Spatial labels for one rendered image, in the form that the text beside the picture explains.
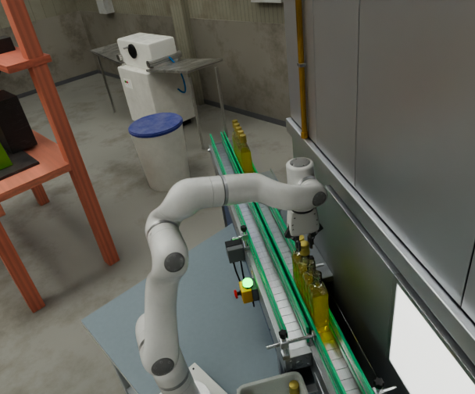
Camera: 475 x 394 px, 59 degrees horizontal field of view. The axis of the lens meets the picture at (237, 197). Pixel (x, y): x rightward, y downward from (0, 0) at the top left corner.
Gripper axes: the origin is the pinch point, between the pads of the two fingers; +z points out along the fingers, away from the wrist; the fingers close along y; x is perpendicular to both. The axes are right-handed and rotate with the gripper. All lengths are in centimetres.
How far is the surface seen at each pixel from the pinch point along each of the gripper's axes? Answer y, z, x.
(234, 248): 20, 34, -48
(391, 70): -15, -62, 23
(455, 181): -16, -48, 48
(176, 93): 32, 82, -461
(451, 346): -13, -14, 59
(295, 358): 11.5, 30.4, 21.1
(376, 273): -12.4, -7.0, 27.6
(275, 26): -98, 7, -399
